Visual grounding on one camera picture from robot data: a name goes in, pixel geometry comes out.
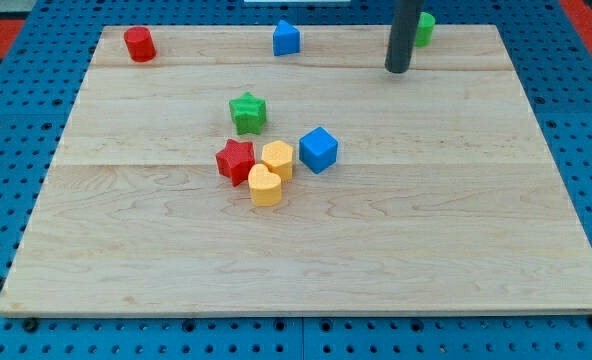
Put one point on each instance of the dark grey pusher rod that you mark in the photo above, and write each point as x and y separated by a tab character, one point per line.
402	35

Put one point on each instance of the yellow heart block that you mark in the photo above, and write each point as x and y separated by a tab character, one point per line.
265	186

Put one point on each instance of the wooden board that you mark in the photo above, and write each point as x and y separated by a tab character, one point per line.
444	199

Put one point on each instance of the green cylinder block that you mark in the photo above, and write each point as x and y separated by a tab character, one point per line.
425	29

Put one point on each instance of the blue triangular prism block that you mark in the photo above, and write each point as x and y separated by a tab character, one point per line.
286	39

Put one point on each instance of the blue cube block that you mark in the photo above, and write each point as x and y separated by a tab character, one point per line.
318	150

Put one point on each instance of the green star block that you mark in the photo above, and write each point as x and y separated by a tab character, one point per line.
248	114

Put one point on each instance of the yellow hexagon block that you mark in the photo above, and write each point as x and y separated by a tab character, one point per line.
278	157

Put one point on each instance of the red star block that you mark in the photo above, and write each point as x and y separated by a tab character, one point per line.
235	161

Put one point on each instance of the red cylinder block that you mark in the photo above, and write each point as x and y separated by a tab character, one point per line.
139	43

